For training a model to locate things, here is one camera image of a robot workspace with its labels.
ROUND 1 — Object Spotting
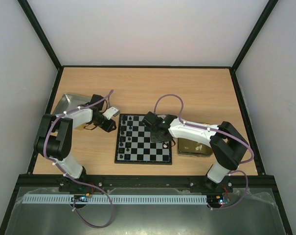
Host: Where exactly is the black white chess board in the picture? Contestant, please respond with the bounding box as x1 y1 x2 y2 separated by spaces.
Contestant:
114 114 172 165

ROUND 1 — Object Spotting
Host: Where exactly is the gold metal tin tray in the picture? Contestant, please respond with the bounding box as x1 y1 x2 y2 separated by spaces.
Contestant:
177 138 213 158

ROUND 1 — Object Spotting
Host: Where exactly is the silver metal tin tray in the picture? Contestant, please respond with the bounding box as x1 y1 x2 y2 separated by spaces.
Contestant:
52 94 92 129

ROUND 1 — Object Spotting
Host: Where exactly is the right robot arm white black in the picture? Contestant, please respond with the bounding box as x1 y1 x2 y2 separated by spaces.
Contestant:
142 112 249 192

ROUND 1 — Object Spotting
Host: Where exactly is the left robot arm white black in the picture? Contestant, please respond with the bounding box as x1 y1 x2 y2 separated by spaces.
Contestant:
34 90 119 190

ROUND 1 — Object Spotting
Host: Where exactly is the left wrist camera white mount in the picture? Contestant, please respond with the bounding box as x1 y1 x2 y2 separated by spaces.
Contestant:
103 106 120 120

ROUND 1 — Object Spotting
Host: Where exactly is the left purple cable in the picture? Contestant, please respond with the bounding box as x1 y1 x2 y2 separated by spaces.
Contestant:
45 89 114 227

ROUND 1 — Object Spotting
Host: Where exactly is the light blue slotted cable duct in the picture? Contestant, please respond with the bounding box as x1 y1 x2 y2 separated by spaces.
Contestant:
22 194 207 205

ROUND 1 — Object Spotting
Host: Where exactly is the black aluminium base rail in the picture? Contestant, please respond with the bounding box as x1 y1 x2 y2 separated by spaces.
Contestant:
16 173 275 194

